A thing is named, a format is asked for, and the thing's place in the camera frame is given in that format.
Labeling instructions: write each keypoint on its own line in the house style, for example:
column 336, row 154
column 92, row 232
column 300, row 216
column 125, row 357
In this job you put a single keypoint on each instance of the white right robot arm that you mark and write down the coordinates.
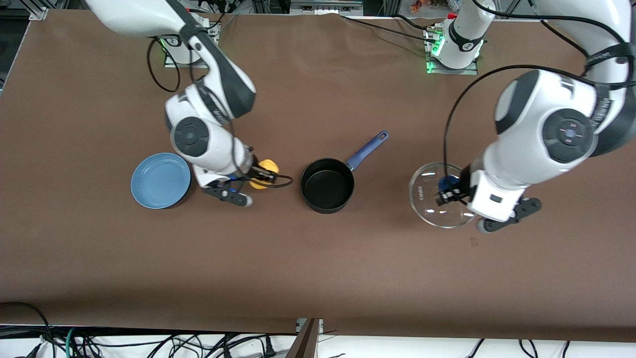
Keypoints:
column 208, row 99

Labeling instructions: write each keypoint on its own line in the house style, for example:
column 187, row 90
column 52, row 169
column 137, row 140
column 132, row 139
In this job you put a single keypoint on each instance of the grey metal box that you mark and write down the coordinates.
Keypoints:
column 325, row 6

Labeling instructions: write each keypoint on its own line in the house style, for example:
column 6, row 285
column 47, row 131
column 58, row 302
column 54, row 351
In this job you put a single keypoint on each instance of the yellow potato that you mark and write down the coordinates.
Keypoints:
column 268, row 164

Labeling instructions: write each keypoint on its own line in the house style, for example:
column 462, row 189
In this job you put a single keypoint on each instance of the glass lid with blue knob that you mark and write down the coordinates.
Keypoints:
column 422, row 194

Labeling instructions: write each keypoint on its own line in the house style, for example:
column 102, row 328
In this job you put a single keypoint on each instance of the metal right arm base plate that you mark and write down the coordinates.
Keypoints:
column 171, row 60

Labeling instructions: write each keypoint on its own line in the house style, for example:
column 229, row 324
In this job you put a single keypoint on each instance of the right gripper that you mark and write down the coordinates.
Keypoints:
column 254, row 170

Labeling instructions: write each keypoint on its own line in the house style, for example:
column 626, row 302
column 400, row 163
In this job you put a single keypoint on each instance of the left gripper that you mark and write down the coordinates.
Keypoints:
column 464, row 185

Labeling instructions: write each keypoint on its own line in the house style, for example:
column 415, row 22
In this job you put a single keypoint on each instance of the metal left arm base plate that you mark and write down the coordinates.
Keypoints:
column 447, row 71

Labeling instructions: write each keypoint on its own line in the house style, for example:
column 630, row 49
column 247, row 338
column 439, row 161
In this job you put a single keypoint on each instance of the metal table corner bracket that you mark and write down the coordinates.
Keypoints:
column 39, row 13

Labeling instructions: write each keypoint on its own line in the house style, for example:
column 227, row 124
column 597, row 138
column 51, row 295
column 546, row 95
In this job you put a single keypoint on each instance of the metal frame post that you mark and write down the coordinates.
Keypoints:
column 308, row 343

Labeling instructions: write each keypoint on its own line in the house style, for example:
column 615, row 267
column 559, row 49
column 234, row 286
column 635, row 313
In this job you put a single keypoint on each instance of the blue round plate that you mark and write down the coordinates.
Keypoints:
column 159, row 181

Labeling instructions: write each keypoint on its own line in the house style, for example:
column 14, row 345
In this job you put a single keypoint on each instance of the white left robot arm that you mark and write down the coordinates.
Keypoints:
column 546, row 124

